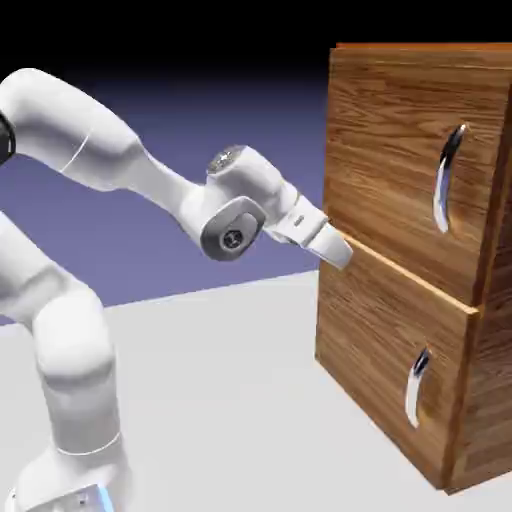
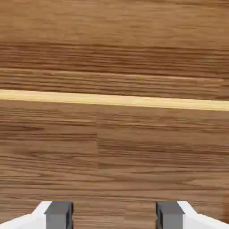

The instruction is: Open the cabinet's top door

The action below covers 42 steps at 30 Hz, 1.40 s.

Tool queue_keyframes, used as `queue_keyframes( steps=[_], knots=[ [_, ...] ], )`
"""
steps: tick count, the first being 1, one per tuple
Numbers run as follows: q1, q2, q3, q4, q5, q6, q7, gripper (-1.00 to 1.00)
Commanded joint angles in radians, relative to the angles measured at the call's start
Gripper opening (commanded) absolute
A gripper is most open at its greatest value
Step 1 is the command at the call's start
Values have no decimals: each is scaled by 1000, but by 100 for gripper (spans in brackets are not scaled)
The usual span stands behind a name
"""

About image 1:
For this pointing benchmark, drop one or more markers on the wooden cabinet door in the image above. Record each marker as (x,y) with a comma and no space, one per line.
(392,160)
(372,340)

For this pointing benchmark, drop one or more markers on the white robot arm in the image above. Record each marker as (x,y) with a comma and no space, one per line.
(100,160)

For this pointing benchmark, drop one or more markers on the wooden cabinet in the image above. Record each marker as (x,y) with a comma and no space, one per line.
(490,360)

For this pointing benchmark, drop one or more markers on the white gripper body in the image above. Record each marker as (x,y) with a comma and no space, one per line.
(332,243)

